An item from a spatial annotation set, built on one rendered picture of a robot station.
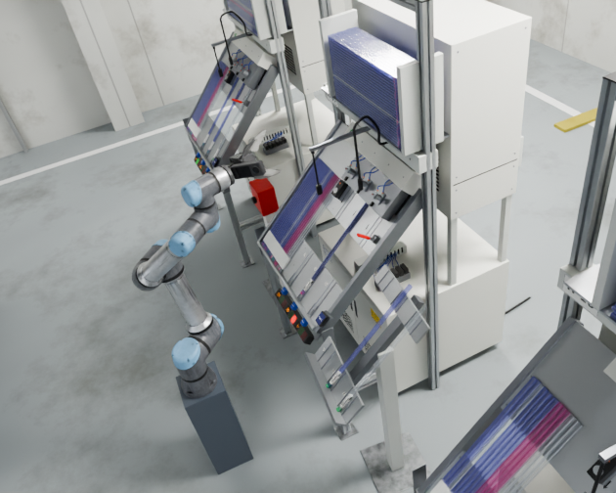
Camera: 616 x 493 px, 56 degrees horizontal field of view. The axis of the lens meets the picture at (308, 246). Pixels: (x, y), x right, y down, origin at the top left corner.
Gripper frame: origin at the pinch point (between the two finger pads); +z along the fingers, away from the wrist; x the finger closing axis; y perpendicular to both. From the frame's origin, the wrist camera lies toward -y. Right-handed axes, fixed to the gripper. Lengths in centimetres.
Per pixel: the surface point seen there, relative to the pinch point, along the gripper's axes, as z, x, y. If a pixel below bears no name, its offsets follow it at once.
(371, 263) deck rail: 20, 57, -5
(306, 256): 16, 59, 34
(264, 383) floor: -10, 132, 79
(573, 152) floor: 275, 128, 62
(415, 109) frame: 38.1, 1.6, -30.4
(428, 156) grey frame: 41, 20, -28
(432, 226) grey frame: 44, 51, -18
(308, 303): 2, 72, 22
